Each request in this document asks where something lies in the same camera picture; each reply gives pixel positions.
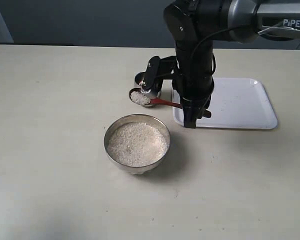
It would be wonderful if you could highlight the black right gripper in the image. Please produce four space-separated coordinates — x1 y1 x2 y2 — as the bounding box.
172 42 215 129

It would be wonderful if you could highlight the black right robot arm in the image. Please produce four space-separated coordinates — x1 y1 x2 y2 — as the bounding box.
163 0 300 129

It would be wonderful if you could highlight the small steel cup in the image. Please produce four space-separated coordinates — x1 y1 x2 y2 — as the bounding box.
133 72 162 107

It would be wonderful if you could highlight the steel bowl of rice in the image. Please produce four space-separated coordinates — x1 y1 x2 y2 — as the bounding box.
103 114 171 175

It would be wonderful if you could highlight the white plastic tray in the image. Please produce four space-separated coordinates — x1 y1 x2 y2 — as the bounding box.
171 77 278 130

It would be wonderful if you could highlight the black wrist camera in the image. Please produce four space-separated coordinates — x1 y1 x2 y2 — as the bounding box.
145 55 177 85

